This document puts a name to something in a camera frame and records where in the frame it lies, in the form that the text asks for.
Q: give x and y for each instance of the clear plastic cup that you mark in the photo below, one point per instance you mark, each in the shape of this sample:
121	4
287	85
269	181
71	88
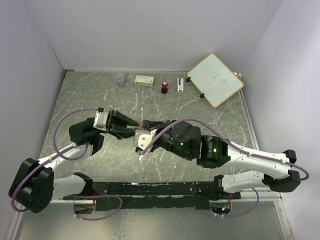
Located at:
120	79

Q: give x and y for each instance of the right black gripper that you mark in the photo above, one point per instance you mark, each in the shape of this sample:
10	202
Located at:
156	124

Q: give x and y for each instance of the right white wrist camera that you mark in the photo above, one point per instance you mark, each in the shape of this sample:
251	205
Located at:
142	138

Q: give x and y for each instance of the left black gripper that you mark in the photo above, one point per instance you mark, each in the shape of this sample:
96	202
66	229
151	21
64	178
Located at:
117	124

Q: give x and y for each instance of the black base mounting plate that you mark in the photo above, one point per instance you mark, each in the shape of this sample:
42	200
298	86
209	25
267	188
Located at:
149	195

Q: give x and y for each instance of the wire keyring with keys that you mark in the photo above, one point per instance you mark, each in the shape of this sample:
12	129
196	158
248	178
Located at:
146	125

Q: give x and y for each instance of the white stapler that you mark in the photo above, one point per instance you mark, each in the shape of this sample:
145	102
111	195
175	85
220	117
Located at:
180	85

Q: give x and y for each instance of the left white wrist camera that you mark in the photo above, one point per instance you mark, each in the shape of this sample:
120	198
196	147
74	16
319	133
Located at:
100	120

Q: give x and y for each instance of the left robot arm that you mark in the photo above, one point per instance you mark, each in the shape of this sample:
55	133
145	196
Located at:
37	182

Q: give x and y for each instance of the white green staples box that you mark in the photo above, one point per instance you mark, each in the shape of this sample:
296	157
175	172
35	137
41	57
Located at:
142	80

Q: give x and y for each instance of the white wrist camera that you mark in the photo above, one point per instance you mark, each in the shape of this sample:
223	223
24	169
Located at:
142	138
100	120

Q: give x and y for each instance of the red black stamp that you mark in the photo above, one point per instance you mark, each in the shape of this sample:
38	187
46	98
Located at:
164	87

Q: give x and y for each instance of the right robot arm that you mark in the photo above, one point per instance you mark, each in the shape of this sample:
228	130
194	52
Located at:
192	139

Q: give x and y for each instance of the yellow framed whiteboard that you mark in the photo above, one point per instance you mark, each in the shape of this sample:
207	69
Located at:
215	80

